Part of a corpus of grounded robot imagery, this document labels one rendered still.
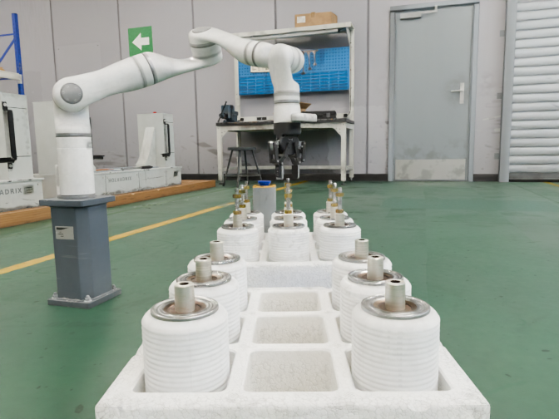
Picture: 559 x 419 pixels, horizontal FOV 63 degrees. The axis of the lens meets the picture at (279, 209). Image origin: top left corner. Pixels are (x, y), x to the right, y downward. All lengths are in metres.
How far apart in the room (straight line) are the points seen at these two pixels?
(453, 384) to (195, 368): 0.27
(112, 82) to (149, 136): 3.40
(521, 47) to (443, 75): 0.86
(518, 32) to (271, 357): 5.74
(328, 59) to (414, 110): 1.25
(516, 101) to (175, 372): 5.72
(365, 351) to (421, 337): 0.06
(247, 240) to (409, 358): 0.60
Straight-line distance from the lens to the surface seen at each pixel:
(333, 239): 1.03
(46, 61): 8.37
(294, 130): 1.25
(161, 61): 1.43
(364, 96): 6.08
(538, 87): 6.09
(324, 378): 0.62
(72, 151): 1.38
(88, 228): 1.37
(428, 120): 6.00
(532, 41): 6.15
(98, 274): 1.42
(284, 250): 1.03
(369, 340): 0.51
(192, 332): 0.50
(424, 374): 0.53
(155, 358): 0.52
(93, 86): 1.39
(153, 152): 4.75
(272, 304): 0.83
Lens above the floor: 0.43
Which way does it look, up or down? 8 degrees down
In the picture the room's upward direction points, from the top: 1 degrees counter-clockwise
